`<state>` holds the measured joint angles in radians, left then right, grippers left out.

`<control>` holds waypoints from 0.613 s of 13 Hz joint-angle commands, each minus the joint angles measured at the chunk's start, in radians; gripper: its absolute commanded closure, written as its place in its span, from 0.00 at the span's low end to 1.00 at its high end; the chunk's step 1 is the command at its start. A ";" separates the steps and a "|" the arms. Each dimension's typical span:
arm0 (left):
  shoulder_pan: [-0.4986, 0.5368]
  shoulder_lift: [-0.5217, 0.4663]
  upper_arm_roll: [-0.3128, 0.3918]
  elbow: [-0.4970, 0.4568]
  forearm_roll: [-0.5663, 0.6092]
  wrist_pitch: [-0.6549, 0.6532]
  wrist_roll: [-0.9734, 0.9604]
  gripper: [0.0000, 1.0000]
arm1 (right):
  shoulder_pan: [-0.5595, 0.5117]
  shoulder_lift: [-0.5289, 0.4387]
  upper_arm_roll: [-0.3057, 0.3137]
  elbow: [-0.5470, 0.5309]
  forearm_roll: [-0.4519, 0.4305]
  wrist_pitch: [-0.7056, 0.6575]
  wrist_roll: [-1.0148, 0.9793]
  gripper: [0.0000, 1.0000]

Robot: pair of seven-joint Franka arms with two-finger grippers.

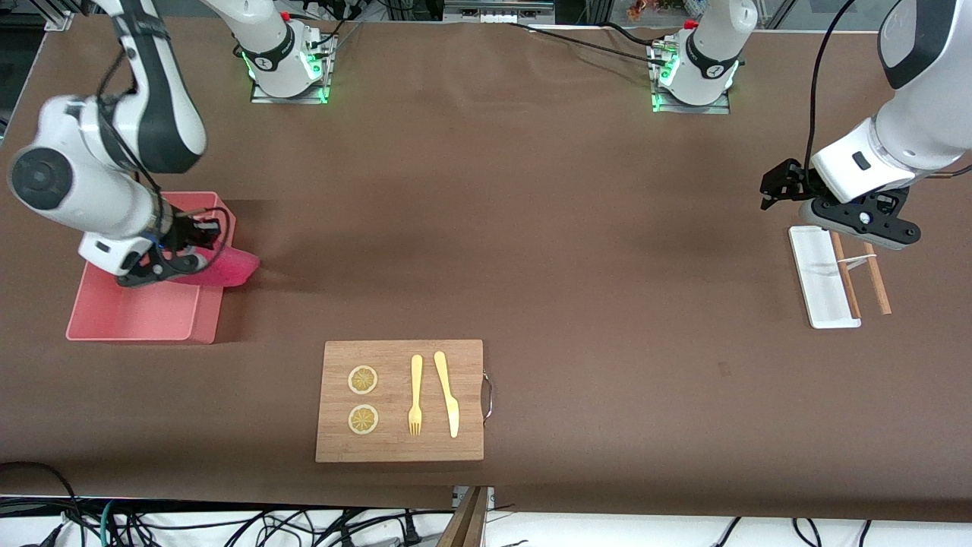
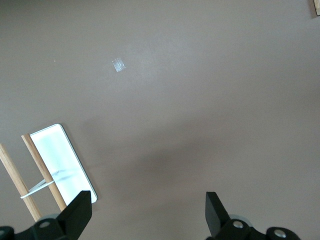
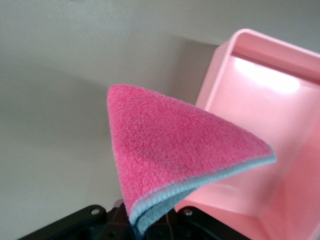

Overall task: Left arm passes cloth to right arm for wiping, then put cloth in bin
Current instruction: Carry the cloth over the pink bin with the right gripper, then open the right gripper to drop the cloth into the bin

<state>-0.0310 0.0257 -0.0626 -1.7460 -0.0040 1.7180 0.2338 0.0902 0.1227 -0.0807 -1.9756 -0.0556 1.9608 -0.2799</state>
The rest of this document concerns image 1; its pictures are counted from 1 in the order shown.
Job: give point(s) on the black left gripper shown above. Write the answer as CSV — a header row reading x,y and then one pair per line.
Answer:
x,y
795,181

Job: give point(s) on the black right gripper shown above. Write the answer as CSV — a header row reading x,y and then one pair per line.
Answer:
x,y
184,233

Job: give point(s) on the red cloth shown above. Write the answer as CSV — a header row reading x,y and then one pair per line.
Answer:
x,y
235,267

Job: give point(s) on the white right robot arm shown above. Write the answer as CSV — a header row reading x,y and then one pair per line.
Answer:
x,y
91,190

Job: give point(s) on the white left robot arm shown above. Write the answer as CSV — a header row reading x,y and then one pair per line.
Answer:
x,y
926,114

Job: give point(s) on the white rectangular tray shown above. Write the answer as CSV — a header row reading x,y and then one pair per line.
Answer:
x,y
820,281

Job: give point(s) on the white rubber band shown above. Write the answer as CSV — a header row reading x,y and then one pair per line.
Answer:
x,y
858,260

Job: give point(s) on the pink plastic bin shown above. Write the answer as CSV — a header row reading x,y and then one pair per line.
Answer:
x,y
137,311

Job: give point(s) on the lemon slice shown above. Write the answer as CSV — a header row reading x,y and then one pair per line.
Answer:
x,y
363,419
363,380

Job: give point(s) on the orange background object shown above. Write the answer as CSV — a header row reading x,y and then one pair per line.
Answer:
x,y
642,9

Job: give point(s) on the yellow plastic fork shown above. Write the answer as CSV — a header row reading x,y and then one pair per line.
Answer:
x,y
416,380

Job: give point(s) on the aluminium profile end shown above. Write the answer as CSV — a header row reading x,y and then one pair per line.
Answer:
x,y
59,21

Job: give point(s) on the wooden cutting board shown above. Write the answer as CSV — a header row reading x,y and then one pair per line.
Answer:
x,y
395,448

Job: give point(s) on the yellow plastic knife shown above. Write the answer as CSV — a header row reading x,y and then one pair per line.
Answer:
x,y
447,395

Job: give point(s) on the black power plug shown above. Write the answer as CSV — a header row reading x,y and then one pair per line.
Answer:
x,y
411,530

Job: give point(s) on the brown wooden beam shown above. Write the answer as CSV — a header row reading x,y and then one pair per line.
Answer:
x,y
465,528

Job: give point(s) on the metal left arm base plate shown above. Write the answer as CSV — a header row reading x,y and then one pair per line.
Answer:
x,y
699,109

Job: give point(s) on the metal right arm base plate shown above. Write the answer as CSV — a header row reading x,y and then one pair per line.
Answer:
x,y
292,99

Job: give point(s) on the small metal bracket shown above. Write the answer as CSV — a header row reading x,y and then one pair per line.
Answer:
x,y
490,497

